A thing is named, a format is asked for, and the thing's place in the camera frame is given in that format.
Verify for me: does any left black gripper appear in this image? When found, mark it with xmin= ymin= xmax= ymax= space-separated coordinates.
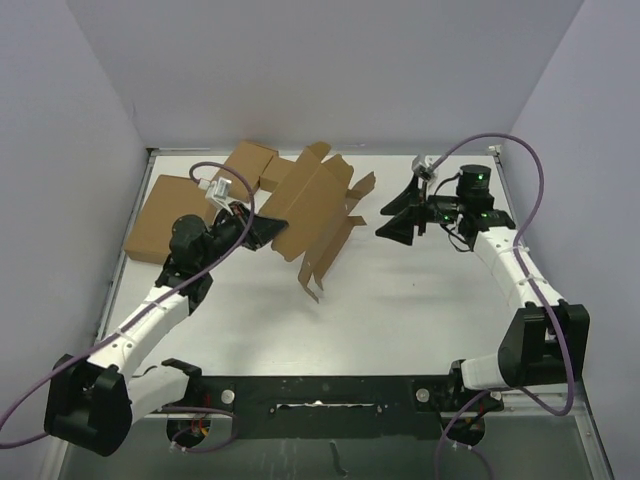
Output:
xmin=198 ymin=200 xmax=288 ymax=269

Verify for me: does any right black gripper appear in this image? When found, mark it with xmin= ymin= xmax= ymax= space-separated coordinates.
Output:
xmin=375 ymin=173 xmax=466 ymax=244

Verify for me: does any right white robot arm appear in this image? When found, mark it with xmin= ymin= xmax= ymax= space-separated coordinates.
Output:
xmin=376 ymin=157 xmax=590 ymax=409

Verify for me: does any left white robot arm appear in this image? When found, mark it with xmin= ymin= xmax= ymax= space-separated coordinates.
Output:
xmin=44 ymin=202 xmax=289 ymax=456

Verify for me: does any long folded cardboard box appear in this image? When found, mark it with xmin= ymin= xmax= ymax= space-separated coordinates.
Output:
xmin=259 ymin=155 xmax=295 ymax=193

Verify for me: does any square folded cardboard box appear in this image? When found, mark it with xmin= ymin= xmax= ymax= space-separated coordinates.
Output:
xmin=225 ymin=141 xmax=279 ymax=192

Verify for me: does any large folded cardboard box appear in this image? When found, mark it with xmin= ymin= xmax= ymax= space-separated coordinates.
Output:
xmin=124 ymin=175 xmax=216 ymax=265

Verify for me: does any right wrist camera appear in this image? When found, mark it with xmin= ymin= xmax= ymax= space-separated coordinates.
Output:
xmin=411 ymin=154 xmax=438 ymax=182

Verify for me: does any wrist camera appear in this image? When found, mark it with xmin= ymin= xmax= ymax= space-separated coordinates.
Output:
xmin=205 ymin=177 xmax=232 ymax=208
xmin=411 ymin=154 xmax=438 ymax=182

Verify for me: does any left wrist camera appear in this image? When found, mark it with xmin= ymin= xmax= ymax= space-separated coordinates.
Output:
xmin=205 ymin=177 xmax=232 ymax=208

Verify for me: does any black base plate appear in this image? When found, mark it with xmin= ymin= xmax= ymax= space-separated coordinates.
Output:
xmin=143 ymin=374 xmax=501 ymax=441

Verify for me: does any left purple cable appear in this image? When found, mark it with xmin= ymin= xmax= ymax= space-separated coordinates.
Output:
xmin=0 ymin=162 xmax=259 ymax=449

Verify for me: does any purple cable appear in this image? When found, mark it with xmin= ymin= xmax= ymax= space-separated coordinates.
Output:
xmin=429 ymin=132 xmax=576 ymax=480
xmin=0 ymin=162 xmax=259 ymax=449

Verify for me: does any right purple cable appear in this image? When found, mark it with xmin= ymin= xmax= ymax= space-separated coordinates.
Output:
xmin=429 ymin=132 xmax=576 ymax=480

